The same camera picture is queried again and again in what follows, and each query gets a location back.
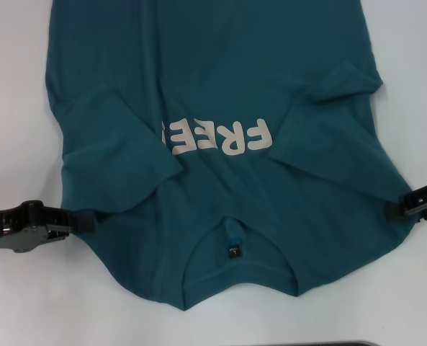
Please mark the teal t-shirt with FREE print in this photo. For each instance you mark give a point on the teal t-shirt with FREE print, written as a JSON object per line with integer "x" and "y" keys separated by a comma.
{"x": 216, "y": 72}

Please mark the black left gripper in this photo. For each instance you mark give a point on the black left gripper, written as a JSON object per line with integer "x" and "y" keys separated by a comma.
{"x": 15, "y": 227}

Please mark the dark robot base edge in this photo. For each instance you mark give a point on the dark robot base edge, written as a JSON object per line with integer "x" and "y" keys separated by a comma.
{"x": 333, "y": 344}

